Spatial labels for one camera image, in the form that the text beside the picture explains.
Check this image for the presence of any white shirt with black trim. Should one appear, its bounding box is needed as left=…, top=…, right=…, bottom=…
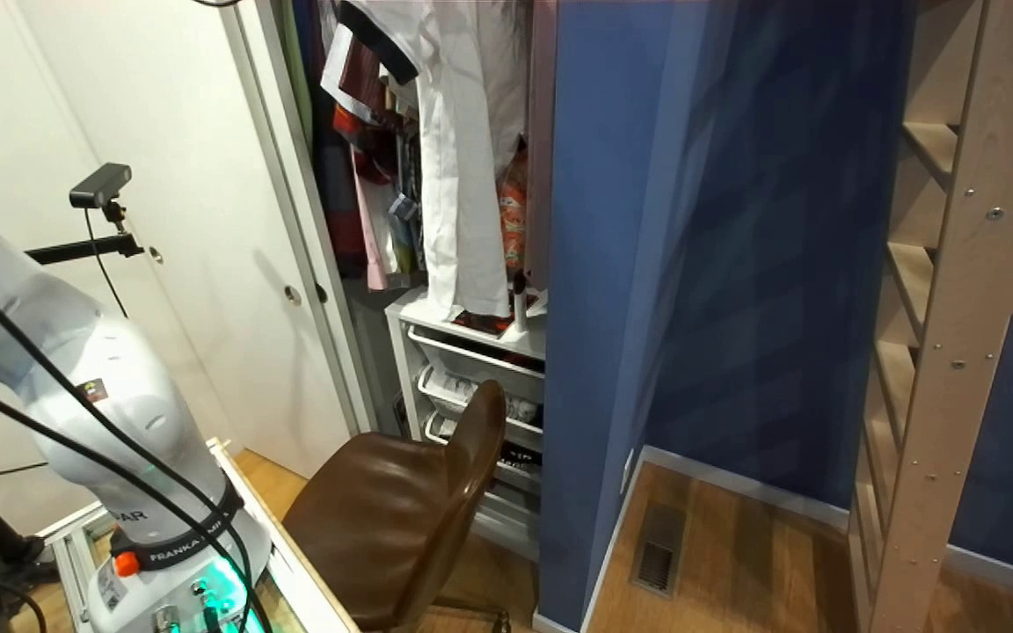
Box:
left=334, top=0, right=524, bottom=328

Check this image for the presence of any dark plaid shirt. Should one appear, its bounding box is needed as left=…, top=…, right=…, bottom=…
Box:
left=379, top=122, right=435, bottom=280

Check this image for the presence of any large pink shirt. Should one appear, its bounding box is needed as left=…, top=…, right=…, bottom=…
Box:
left=346, top=137, right=401, bottom=296

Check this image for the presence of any dark red shirt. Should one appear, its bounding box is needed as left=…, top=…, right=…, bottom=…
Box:
left=314, top=17, right=418, bottom=139

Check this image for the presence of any red and black booklet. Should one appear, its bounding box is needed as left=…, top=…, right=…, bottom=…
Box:
left=453, top=306, right=518, bottom=338

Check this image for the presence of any white drawer unit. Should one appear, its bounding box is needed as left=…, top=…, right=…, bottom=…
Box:
left=384, top=276, right=552, bottom=562

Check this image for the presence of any brown wooden chair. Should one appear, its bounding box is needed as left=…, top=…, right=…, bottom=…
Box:
left=283, top=379, right=509, bottom=633

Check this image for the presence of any dark floor vent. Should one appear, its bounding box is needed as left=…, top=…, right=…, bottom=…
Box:
left=632, top=503, right=691, bottom=595

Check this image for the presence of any white closet door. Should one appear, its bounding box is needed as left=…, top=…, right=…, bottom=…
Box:
left=11, top=0, right=359, bottom=478

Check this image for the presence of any white robot mount table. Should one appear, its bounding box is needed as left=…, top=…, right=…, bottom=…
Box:
left=45, top=433, right=359, bottom=633

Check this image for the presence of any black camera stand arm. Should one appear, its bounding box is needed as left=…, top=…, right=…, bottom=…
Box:
left=11, top=204, right=147, bottom=269

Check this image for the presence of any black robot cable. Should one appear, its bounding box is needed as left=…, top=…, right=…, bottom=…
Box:
left=0, top=248, right=271, bottom=633

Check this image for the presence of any wooden ladder frame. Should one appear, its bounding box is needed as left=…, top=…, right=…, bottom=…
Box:
left=843, top=0, right=1013, bottom=633

